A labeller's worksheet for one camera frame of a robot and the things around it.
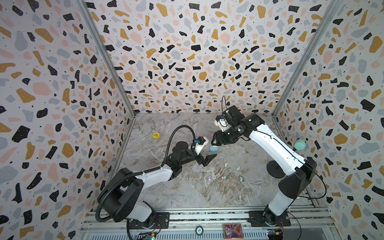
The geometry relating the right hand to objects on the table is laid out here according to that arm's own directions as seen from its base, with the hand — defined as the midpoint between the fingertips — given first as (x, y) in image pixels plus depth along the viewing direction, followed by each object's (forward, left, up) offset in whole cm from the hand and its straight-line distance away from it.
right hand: (215, 140), depth 75 cm
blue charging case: (+10, -1, -24) cm, 26 cm away
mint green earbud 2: (-3, -16, -25) cm, 30 cm away
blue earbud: (-10, -6, -24) cm, 27 cm away
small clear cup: (+25, +43, -23) cm, 55 cm away
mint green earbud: (-2, -8, -24) cm, 25 cm away
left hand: (-1, +1, -4) cm, 5 cm away
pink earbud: (-10, +2, -24) cm, 27 cm away
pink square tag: (-36, -8, -23) cm, 44 cm away
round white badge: (-36, +8, -24) cm, 44 cm away
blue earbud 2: (-10, -16, -25) cm, 31 cm away
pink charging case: (-1, +2, +4) cm, 5 cm away
